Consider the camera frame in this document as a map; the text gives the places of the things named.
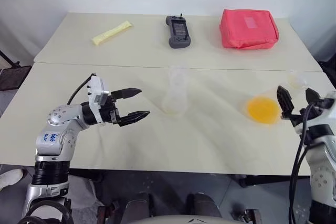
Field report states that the black coiled cable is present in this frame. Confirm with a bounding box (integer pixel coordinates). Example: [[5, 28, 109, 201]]
[[22, 197, 74, 224]]

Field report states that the red fabric pouch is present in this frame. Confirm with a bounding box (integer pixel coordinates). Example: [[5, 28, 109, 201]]
[[219, 8, 279, 50]]

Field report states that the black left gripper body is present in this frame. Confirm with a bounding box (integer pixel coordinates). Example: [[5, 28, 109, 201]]
[[99, 91, 122, 127]]

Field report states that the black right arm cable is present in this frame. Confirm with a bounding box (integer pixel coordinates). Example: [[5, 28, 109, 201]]
[[288, 102, 317, 224]]

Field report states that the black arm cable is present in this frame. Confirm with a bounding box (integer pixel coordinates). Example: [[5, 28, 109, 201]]
[[67, 73, 93, 104], [288, 102, 317, 224]]

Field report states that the black metal stand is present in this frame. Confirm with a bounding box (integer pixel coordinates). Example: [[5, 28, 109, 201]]
[[0, 49, 33, 92]]

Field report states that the grey handheld controller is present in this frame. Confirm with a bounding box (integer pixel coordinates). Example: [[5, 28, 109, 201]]
[[165, 12, 191, 49]]

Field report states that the dark rounded shape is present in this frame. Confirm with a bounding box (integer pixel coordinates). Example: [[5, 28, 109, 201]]
[[185, 193, 222, 219], [125, 197, 151, 220]]

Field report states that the white crumpled cloth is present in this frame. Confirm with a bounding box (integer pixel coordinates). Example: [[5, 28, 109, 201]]
[[0, 168, 25, 191]]

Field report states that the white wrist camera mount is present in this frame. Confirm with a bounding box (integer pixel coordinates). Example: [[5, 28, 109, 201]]
[[293, 91, 336, 137], [86, 74, 110, 125]]

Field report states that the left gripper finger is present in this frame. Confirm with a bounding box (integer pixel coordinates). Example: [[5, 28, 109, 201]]
[[119, 110, 151, 127], [112, 87, 143, 101]]

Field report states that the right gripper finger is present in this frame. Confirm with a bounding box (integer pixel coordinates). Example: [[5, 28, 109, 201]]
[[305, 87, 327, 108], [276, 85, 296, 119]]

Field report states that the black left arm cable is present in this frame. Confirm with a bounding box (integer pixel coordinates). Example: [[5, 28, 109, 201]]
[[67, 73, 93, 104]]

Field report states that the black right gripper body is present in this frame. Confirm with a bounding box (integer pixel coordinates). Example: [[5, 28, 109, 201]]
[[280, 106, 316, 128]]

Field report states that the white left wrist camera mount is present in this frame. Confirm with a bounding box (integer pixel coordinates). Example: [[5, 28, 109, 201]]
[[86, 74, 110, 125]]

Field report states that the yellow flat packet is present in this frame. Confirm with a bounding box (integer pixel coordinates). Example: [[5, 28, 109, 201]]
[[91, 20, 135, 47]]

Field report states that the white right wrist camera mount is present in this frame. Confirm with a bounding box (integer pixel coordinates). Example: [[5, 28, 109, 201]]
[[293, 91, 336, 137]]

